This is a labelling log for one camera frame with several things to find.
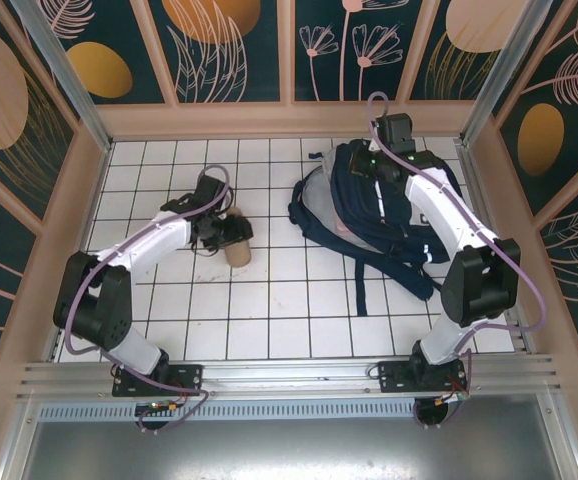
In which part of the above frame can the brown glasses case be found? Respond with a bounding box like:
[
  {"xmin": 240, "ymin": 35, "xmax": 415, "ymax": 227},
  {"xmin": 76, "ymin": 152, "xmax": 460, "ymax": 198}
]
[{"xmin": 222, "ymin": 207, "xmax": 253, "ymax": 268}]

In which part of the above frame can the navy blue backpack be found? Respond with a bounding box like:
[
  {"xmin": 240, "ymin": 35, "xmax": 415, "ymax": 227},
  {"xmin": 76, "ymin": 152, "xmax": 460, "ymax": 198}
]
[{"xmin": 288, "ymin": 139, "xmax": 465, "ymax": 316}]

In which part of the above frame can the small circuit board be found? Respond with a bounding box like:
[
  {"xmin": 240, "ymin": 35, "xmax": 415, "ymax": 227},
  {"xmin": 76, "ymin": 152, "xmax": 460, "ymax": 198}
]
[{"xmin": 135, "ymin": 399, "xmax": 180, "ymax": 416}]

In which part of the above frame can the grey metal sheet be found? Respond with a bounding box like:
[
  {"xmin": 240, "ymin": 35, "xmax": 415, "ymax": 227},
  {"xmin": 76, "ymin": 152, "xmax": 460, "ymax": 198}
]
[{"xmin": 0, "ymin": 419, "xmax": 578, "ymax": 480}]

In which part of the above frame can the aluminium side rail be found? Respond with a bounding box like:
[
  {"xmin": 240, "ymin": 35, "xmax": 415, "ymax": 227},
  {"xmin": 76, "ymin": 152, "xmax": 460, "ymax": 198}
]
[{"xmin": 456, "ymin": 139, "xmax": 533, "ymax": 354}]

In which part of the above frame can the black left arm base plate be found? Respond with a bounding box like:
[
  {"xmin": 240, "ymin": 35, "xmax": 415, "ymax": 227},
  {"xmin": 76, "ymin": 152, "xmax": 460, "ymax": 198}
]
[{"xmin": 112, "ymin": 363, "xmax": 205, "ymax": 398}]

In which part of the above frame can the aluminium mounting rail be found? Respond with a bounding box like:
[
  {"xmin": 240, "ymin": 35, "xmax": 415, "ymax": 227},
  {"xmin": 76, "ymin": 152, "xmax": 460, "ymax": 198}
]
[{"xmin": 16, "ymin": 353, "xmax": 563, "ymax": 401}]

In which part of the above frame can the aluminium frame post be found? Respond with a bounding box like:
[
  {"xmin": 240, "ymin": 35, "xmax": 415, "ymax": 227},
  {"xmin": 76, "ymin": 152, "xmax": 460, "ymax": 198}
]
[
  {"xmin": 458, "ymin": 0, "xmax": 555, "ymax": 146},
  {"xmin": 9, "ymin": 0, "xmax": 115, "ymax": 152}
]

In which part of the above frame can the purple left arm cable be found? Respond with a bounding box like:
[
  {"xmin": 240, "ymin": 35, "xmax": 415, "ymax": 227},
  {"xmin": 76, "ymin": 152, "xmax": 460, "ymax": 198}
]
[{"xmin": 63, "ymin": 165, "xmax": 233, "ymax": 434}]

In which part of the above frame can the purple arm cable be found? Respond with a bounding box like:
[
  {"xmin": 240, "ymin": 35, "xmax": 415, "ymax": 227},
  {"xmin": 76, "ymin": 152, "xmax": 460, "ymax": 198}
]
[
  {"xmin": 63, "ymin": 165, "xmax": 233, "ymax": 434},
  {"xmin": 367, "ymin": 91, "xmax": 548, "ymax": 429}
]

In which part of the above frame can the slotted grey cable duct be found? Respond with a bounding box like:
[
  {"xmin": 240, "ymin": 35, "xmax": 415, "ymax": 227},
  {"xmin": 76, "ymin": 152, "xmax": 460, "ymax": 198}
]
[{"xmin": 36, "ymin": 403, "xmax": 450, "ymax": 424}]

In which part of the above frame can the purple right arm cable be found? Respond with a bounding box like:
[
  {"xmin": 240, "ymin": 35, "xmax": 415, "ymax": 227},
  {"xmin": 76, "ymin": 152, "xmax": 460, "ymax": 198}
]
[{"xmin": 367, "ymin": 91, "xmax": 548, "ymax": 429}]

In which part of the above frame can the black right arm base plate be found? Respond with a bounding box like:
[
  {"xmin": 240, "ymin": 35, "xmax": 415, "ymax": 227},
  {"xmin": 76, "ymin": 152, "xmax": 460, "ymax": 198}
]
[{"xmin": 377, "ymin": 358, "xmax": 470, "ymax": 396}]

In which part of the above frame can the small connector plug with wires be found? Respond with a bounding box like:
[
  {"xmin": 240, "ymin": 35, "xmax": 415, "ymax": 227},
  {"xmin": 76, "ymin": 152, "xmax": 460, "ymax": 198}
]
[{"xmin": 433, "ymin": 391, "xmax": 470, "ymax": 406}]

